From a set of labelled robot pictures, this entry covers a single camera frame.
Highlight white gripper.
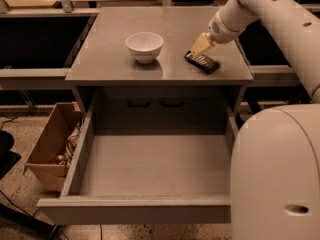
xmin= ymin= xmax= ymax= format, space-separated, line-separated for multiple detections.
xmin=191 ymin=11 xmax=240 ymax=57

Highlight black rxbar chocolate bar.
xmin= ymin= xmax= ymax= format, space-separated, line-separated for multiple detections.
xmin=184 ymin=51 xmax=220 ymax=74

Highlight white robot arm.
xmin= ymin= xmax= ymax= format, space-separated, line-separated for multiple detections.
xmin=192 ymin=0 xmax=320 ymax=240

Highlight grey drawer cabinet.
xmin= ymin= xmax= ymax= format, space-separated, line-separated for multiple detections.
xmin=66 ymin=7 xmax=253 ymax=113

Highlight open grey top drawer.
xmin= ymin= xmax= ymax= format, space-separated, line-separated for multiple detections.
xmin=38 ymin=95 xmax=237 ymax=225

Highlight white ceramic bowl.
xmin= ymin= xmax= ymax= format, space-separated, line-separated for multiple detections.
xmin=126 ymin=32 xmax=164 ymax=64

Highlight brown cardboard box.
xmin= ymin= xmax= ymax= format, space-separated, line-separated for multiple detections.
xmin=25 ymin=102 xmax=82 ymax=192

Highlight black object at left edge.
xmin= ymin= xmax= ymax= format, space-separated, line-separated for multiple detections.
xmin=0 ymin=130 xmax=21 ymax=179

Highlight right black drawer handle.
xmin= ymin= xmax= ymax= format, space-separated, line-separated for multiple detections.
xmin=160 ymin=98 xmax=184 ymax=107

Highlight cables in cardboard box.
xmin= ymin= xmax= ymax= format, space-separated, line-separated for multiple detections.
xmin=54 ymin=118 xmax=84 ymax=167

